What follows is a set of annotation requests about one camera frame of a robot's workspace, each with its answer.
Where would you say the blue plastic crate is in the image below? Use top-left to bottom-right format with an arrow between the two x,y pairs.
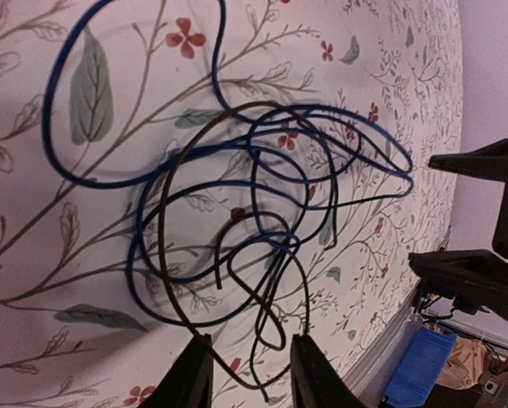
384,327 -> 458,408

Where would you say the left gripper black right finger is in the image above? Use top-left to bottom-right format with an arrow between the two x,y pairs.
290,335 -> 364,408

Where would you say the dark blue thin cable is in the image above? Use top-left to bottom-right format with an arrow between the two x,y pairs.
42,0 -> 415,328

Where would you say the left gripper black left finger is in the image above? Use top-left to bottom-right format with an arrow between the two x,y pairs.
150,334 -> 214,408

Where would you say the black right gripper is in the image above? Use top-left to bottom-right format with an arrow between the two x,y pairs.
409,139 -> 508,309

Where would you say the floral patterned table mat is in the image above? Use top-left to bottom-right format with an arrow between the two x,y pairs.
0,1 -> 463,407

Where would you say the black cable pile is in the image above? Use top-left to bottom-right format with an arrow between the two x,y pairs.
159,100 -> 415,403

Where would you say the crumpled brown paper bag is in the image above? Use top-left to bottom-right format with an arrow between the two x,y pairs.
437,337 -> 488,390

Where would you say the aluminium front frame rail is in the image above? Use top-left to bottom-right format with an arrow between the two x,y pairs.
338,280 -> 421,407

